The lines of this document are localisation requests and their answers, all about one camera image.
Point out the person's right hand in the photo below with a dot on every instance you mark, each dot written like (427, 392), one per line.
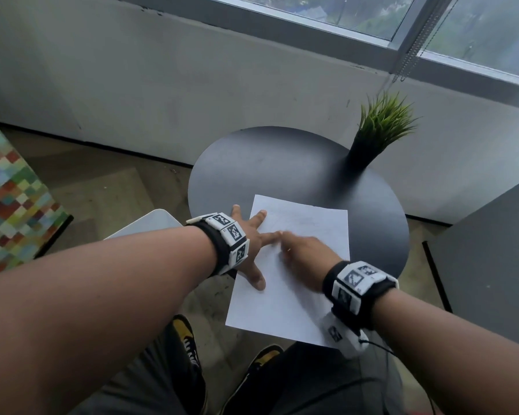
(311, 261)

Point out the person's left hand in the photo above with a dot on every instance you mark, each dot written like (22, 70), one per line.
(251, 250)

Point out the person's left thumb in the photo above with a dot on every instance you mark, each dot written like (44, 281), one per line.
(255, 278)

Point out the person's left little finger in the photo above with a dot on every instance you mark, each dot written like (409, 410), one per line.
(236, 211)

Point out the person's right fingers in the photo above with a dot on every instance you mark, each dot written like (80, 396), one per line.
(288, 242)

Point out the white paper sheet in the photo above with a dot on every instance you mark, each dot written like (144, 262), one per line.
(302, 229)

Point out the person's left forearm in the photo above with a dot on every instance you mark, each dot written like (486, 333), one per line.
(95, 306)

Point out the person's right forearm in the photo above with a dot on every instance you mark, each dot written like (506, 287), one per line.
(450, 354)

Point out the left wrist marker band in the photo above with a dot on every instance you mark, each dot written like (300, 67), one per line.
(229, 241)

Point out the wrist marker band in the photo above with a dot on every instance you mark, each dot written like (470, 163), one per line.
(354, 285)
(229, 241)

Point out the round black table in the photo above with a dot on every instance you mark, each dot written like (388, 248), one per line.
(281, 168)

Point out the right wrist marker band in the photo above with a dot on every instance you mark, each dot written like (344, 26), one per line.
(354, 285)

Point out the white chair seat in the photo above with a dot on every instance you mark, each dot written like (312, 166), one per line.
(149, 222)

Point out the black yellow right shoe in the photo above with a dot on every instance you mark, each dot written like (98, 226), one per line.
(255, 371)

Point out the black yellow shoe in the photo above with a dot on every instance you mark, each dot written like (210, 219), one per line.
(255, 371)
(188, 345)

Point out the black yellow left shoe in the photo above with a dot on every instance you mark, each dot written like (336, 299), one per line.
(188, 345)

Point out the grey trousers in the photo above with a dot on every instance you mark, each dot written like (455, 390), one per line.
(320, 380)

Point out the green grass plant black pot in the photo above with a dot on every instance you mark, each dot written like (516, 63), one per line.
(372, 133)

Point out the dark grey cabinet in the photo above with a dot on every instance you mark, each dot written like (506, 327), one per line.
(493, 259)

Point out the multicoloured checkered ottoman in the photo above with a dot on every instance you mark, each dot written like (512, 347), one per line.
(13, 203)

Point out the grey window frame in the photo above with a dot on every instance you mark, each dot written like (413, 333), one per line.
(311, 38)

